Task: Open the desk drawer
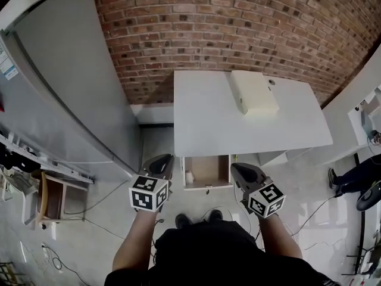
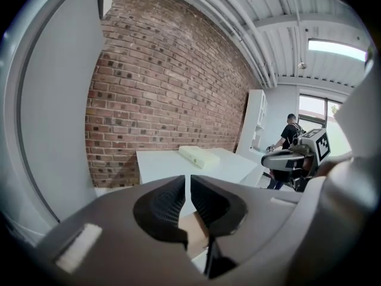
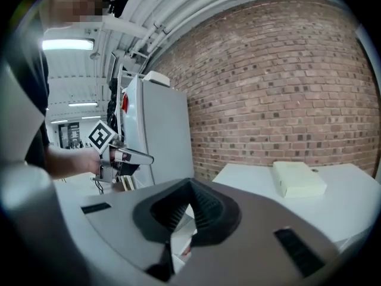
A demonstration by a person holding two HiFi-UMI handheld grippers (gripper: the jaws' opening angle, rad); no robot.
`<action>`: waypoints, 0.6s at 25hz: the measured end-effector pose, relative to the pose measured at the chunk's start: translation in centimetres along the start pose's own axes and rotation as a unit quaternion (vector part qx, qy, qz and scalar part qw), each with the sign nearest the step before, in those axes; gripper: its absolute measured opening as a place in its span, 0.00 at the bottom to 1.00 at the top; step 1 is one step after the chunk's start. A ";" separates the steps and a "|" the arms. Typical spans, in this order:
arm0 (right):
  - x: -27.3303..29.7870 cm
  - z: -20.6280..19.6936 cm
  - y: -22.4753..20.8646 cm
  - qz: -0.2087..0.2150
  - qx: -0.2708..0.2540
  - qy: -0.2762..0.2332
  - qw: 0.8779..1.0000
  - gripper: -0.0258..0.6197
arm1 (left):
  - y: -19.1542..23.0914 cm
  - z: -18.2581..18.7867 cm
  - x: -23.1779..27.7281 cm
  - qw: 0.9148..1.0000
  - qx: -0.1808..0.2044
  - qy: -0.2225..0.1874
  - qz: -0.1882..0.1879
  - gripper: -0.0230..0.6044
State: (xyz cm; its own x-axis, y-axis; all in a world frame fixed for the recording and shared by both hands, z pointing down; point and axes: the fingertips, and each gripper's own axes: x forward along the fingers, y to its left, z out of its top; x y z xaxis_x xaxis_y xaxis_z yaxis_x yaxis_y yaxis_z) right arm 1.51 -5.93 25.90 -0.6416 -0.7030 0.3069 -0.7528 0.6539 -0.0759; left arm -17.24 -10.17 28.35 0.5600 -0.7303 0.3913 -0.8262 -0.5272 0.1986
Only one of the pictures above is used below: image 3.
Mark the white ceiling pipes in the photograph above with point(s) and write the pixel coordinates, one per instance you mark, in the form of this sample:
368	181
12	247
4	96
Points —
166	19

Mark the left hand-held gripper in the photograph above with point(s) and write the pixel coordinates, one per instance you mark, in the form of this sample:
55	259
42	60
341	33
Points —
101	136

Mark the wooden frame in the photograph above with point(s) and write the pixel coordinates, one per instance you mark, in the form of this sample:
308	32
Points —
128	183

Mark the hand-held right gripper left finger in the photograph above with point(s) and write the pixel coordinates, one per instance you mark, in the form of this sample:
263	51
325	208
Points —
119	228

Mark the ceiling light panel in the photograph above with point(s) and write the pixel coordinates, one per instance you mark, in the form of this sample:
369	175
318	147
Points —
67	44
59	121
83	104
91	117

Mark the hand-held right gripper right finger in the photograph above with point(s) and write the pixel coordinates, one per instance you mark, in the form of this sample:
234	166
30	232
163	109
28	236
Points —
253	240

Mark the person's left forearm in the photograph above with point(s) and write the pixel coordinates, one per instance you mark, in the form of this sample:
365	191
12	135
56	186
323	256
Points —
68	162

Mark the red paper tag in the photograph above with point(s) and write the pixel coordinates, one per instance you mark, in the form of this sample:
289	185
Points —
125	104

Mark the white metal shelf rack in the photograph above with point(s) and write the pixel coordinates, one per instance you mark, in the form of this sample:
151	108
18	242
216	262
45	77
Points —
119	79

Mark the cream flat box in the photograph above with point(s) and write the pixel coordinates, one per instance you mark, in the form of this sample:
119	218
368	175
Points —
300	180

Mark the white curved table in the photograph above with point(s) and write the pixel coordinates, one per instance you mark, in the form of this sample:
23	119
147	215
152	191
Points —
256	189

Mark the person's black shirt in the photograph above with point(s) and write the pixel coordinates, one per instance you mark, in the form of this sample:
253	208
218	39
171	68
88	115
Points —
35	76

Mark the person's left hand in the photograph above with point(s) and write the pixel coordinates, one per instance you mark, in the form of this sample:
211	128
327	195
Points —
94	164

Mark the black head camera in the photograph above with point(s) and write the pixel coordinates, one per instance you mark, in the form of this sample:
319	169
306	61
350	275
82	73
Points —
120	1

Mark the row of black bags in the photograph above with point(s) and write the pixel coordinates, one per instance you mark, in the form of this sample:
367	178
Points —
112	106

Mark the round ceiling detector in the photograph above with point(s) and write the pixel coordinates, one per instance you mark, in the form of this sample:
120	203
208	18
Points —
95	55

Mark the white flat appliance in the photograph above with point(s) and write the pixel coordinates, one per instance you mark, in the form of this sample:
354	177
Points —
156	77

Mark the person's head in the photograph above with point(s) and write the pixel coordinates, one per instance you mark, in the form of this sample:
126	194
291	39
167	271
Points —
77	1

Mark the white refrigerator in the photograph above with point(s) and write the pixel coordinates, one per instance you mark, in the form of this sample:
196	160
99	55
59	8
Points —
166	130

